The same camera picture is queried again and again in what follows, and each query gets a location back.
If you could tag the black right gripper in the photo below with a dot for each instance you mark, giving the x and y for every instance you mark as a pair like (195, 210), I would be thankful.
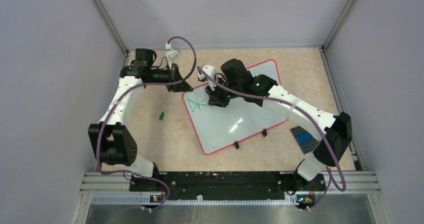
(215, 98)

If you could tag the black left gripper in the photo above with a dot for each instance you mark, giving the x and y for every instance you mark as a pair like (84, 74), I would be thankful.
(182, 86)

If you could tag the red-edged whiteboard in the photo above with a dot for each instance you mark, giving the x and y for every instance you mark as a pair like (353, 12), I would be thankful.
(217, 128)

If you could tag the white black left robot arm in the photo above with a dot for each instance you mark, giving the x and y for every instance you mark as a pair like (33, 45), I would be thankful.
(110, 137)

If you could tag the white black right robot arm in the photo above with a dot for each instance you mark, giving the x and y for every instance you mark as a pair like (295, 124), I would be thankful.
(332, 131)

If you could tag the black whiteboard clip lower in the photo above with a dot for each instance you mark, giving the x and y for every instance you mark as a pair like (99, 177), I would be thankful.
(236, 145)

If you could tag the black whiteboard clip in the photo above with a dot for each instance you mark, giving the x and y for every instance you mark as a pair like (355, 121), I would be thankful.
(236, 145)
(264, 132)

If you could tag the black whiteboard clip upper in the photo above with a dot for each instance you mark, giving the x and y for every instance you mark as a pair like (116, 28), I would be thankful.
(264, 132)

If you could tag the blue lego brick on plate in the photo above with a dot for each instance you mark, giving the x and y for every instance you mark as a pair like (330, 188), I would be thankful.
(304, 137)

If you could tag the grey lego baseplate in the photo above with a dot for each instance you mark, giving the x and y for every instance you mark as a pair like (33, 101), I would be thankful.
(306, 142)

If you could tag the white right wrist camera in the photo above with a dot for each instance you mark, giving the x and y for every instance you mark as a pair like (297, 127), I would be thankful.
(206, 73)

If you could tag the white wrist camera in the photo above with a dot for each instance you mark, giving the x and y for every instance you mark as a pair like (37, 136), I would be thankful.
(206, 73)
(171, 54)

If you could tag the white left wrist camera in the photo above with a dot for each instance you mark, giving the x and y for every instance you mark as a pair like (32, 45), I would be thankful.
(171, 54)

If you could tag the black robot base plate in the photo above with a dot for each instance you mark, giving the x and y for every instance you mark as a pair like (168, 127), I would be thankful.
(231, 186)

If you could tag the white slotted cable duct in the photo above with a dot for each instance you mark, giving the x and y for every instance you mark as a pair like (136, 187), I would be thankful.
(147, 200)

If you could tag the aluminium frame rail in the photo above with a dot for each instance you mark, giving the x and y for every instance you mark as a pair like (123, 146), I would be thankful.
(361, 203)

